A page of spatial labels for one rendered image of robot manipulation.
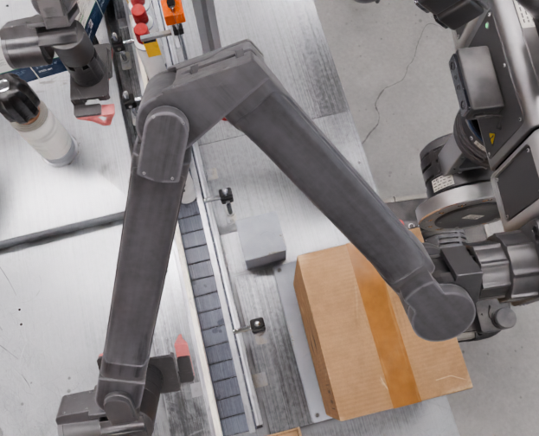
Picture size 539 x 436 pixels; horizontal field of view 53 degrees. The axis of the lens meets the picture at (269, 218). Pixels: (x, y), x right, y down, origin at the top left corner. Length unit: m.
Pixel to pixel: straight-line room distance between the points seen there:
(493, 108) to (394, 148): 1.63
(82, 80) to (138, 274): 0.46
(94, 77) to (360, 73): 1.71
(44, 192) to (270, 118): 0.98
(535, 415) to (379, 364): 1.36
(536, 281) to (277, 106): 0.37
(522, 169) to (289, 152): 0.33
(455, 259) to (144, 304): 0.37
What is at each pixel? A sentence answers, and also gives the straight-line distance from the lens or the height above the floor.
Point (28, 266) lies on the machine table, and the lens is 1.44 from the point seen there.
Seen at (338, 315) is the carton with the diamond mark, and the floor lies 1.12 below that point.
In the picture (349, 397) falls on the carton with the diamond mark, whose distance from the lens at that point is 1.00.
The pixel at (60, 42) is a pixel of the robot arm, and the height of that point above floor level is 1.41.
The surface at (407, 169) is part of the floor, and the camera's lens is 2.35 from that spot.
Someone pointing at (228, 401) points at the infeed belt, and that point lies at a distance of 1.23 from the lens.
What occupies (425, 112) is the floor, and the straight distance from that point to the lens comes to 2.49.
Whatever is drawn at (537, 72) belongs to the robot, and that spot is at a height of 1.53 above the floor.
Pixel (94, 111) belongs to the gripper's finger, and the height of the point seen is 1.28.
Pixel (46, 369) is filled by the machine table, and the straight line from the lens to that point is 1.38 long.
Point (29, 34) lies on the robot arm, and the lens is 0.95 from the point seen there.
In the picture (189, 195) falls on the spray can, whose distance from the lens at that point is 1.28.
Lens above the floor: 2.11
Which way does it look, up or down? 72 degrees down
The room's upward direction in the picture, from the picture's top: 3 degrees counter-clockwise
